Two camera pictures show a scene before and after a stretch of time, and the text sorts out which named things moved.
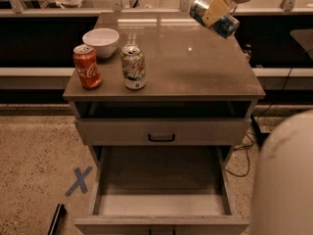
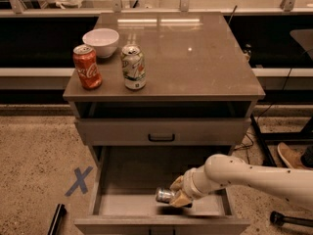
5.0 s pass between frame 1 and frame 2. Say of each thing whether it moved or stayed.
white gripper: moved
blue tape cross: stayed
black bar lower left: stayed
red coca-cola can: stayed
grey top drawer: stayed
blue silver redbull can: moved
